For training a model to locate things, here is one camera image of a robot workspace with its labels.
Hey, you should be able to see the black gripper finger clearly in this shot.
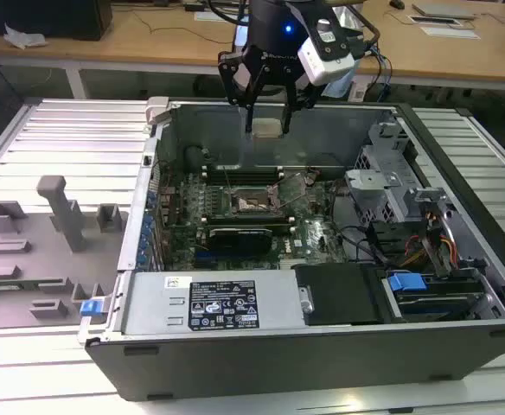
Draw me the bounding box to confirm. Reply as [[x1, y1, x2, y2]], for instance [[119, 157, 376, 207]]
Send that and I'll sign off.
[[216, 45, 267, 133], [278, 80, 323, 133]]

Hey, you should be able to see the silver square CPU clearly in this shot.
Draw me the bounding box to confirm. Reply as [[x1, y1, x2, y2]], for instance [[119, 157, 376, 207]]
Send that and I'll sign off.
[[252, 117, 284, 140]]

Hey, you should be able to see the metal socket cover frame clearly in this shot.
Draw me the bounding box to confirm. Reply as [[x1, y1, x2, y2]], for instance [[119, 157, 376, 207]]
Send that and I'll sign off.
[[271, 173, 310, 210]]

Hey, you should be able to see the metal CPU socket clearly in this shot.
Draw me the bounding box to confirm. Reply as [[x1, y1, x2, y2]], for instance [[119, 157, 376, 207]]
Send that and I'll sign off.
[[229, 184, 280, 219]]

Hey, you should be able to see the white tag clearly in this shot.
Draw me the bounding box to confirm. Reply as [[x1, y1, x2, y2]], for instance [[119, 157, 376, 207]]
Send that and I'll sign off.
[[348, 81, 368, 102]]

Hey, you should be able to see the grey plastic case latch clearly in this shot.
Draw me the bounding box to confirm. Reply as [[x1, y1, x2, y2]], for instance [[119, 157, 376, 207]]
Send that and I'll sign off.
[[144, 97, 172, 127]]

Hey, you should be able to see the wooden desk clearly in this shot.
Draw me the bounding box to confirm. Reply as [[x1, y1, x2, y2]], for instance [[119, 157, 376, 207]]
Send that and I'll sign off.
[[0, 0, 505, 100]]

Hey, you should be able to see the silver metal drive cage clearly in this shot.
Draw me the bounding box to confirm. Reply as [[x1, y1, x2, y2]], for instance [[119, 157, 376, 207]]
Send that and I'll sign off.
[[344, 122, 414, 227]]

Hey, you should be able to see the green motherboard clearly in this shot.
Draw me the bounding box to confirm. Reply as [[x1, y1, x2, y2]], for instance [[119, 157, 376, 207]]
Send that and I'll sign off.
[[157, 166, 351, 271]]

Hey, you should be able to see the black graphics card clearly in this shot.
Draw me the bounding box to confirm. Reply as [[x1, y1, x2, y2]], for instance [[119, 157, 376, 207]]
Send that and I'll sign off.
[[208, 226, 275, 255]]

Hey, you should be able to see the paper with dark print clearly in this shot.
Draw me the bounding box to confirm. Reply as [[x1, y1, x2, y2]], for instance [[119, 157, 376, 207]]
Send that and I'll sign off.
[[406, 14, 463, 28]]

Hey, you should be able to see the white paper sheet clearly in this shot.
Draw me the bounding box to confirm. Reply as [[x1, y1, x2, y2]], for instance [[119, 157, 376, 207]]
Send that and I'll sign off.
[[419, 25, 482, 41]]

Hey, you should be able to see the silver laptop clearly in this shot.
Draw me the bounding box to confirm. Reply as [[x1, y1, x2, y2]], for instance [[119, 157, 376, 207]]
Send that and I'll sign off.
[[411, 2, 479, 21]]

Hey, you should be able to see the black plastic shroud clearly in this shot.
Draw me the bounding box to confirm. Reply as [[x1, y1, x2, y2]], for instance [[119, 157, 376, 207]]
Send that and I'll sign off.
[[293, 263, 387, 328]]

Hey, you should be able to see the black box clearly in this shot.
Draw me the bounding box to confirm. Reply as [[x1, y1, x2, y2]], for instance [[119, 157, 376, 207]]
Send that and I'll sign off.
[[0, 0, 113, 42]]

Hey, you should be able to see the hard disk in blue carrier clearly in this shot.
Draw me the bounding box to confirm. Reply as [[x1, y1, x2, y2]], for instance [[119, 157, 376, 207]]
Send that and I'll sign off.
[[385, 270, 488, 324]]

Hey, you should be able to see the white crumpled plastic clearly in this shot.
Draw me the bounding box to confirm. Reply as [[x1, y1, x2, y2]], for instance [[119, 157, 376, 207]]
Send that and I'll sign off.
[[3, 22, 48, 49]]

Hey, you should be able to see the silver power supply unit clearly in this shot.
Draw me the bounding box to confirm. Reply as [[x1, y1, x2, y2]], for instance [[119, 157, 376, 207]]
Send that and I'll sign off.
[[120, 271, 301, 336]]

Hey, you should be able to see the black open PC case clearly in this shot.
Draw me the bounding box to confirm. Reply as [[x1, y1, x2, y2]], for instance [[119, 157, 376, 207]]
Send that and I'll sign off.
[[78, 97, 505, 401]]

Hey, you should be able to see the blue case latch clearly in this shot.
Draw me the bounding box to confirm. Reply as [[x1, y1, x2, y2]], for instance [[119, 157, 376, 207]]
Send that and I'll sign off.
[[80, 298, 109, 318]]

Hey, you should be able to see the grey parts rack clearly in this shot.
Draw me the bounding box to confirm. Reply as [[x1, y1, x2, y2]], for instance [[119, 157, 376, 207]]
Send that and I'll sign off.
[[0, 175, 129, 332]]

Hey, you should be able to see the green RAM stick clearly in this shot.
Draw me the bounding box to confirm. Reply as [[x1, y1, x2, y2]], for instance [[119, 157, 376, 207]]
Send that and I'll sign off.
[[0, 282, 66, 291]]

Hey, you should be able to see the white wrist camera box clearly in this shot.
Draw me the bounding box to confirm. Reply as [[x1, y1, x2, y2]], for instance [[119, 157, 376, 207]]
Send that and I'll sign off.
[[296, 16, 360, 86]]

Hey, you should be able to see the blue cable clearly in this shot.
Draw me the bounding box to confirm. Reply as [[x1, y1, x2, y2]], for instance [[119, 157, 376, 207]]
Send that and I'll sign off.
[[371, 41, 395, 103]]

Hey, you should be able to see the black camera cable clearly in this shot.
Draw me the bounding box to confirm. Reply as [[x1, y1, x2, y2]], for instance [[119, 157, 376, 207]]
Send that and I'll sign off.
[[351, 10, 382, 60]]

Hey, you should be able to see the black wire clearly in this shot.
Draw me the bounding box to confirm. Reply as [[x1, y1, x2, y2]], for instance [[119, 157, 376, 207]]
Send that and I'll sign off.
[[332, 181, 390, 265]]

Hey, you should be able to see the yellow red wire bundle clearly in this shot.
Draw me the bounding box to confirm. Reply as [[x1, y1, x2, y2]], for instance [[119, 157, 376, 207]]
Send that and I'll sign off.
[[401, 210, 457, 267]]

